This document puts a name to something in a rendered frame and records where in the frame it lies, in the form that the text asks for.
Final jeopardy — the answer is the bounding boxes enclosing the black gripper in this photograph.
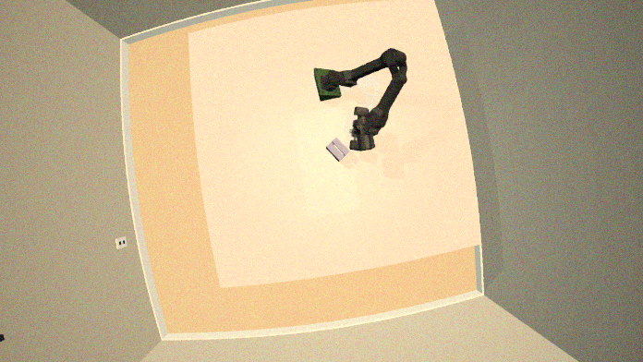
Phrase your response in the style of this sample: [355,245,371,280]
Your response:
[349,106,369,151]

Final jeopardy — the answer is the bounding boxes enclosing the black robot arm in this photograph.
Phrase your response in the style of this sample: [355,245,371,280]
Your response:
[321,47,407,151]

